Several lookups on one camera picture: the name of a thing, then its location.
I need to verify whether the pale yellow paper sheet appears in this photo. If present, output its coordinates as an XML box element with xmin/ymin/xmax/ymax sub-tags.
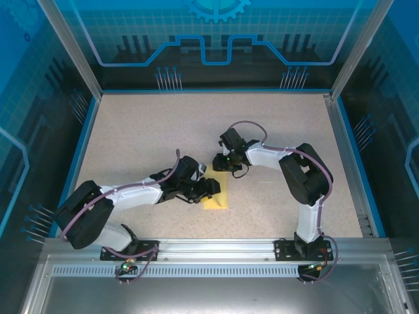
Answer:
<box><xmin>202</xmin><ymin>169</ymin><xmax>229</xmax><ymax>211</ymax></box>

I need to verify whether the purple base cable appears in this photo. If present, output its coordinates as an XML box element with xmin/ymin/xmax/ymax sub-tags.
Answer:
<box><xmin>296</xmin><ymin>235</ymin><xmax>340</xmax><ymax>286</ymax></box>
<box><xmin>104</xmin><ymin>245</ymin><xmax>161</xmax><ymax>286</ymax></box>

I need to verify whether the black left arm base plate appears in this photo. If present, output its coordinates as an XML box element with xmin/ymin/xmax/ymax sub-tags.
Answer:
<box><xmin>100</xmin><ymin>240</ymin><xmax>160</xmax><ymax>262</ymax></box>

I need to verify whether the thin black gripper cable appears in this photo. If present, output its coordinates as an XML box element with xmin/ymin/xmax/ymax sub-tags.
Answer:
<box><xmin>175</xmin><ymin>194</ymin><xmax>201</xmax><ymax>206</ymax></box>
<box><xmin>228</xmin><ymin>163</ymin><xmax>252</xmax><ymax>179</ymax></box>

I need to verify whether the blue printed gear panel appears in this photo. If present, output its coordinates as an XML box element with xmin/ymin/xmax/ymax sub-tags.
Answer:
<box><xmin>52</xmin><ymin>0</ymin><xmax>373</xmax><ymax>91</ymax></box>

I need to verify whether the thin black left gripper cable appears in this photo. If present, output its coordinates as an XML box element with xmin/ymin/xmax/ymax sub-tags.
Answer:
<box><xmin>175</xmin><ymin>194</ymin><xmax>201</xmax><ymax>206</ymax></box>

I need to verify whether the thin black right gripper cable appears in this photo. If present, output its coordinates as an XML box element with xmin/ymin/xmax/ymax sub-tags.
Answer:
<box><xmin>228</xmin><ymin>163</ymin><xmax>252</xmax><ymax>179</ymax></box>

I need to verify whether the aluminium frame post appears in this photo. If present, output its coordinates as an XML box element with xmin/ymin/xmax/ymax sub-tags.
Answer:
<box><xmin>36</xmin><ymin>0</ymin><xmax>104</xmax><ymax>97</ymax></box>
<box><xmin>329</xmin><ymin>0</ymin><xmax>384</xmax><ymax>101</ymax></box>

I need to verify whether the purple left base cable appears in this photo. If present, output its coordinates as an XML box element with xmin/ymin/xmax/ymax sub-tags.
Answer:
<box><xmin>104</xmin><ymin>245</ymin><xmax>161</xmax><ymax>286</ymax></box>

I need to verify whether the aluminium side rail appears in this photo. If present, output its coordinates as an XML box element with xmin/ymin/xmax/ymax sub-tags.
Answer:
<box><xmin>323</xmin><ymin>93</ymin><xmax>374</xmax><ymax>238</ymax></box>

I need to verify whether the slotted aluminium cable duct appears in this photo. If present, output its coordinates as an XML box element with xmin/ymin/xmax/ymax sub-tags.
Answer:
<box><xmin>52</xmin><ymin>266</ymin><xmax>382</xmax><ymax>278</ymax></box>

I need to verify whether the connector with green light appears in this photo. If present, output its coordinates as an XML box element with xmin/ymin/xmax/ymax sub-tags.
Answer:
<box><xmin>118</xmin><ymin>257</ymin><xmax>137</xmax><ymax>273</ymax></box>
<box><xmin>304</xmin><ymin>260</ymin><xmax>331</xmax><ymax>273</ymax></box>

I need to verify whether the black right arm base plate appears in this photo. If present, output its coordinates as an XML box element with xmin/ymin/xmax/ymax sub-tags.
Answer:
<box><xmin>274</xmin><ymin>238</ymin><xmax>332</xmax><ymax>262</ymax></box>

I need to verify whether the grey metal sheet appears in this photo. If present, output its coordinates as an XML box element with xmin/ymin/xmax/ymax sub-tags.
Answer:
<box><xmin>18</xmin><ymin>254</ymin><xmax>412</xmax><ymax>314</ymax></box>

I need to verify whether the blue printed side panel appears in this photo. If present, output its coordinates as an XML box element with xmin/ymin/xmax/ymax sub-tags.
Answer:
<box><xmin>0</xmin><ymin>0</ymin><xmax>100</xmax><ymax>249</ymax></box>
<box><xmin>337</xmin><ymin>0</ymin><xmax>419</xmax><ymax>314</ymax></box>

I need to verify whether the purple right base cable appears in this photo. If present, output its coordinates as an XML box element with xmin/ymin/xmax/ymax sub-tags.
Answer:
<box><xmin>296</xmin><ymin>235</ymin><xmax>340</xmax><ymax>286</ymax></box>

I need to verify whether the aluminium base beam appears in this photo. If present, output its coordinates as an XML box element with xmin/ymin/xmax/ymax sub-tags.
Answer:
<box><xmin>44</xmin><ymin>237</ymin><xmax>391</xmax><ymax>263</ymax></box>

